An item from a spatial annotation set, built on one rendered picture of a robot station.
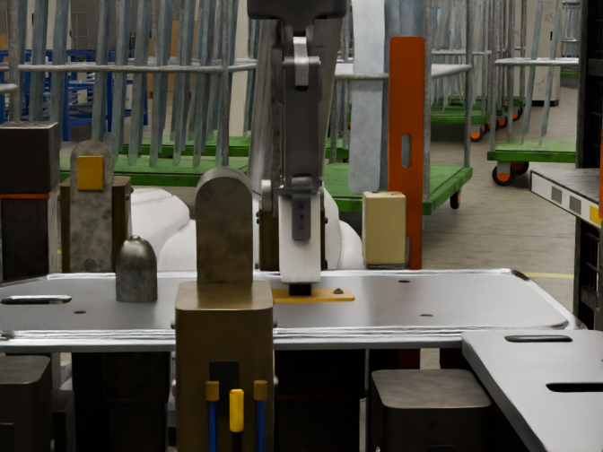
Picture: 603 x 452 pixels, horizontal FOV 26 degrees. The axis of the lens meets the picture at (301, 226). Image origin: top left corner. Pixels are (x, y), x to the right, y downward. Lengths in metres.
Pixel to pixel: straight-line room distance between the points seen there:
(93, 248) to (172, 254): 0.55
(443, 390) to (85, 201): 0.44
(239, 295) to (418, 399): 0.13
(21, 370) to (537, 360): 0.33
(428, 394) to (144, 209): 0.93
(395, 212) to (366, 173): 6.25
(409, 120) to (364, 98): 6.22
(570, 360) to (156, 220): 0.95
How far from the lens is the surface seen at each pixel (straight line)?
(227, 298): 0.79
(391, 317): 0.95
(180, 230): 1.72
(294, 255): 0.99
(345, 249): 1.76
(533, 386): 0.78
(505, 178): 10.22
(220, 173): 0.82
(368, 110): 7.37
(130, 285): 1.00
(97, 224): 1.15
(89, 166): 1.15
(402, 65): 1.15
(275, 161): 1.13
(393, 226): 1.12
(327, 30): 1.62
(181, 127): 8.91
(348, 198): 7.25
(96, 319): 0.95
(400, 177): 1.16
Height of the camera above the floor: 1.21
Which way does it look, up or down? 9 degrees down
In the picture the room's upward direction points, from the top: straight up
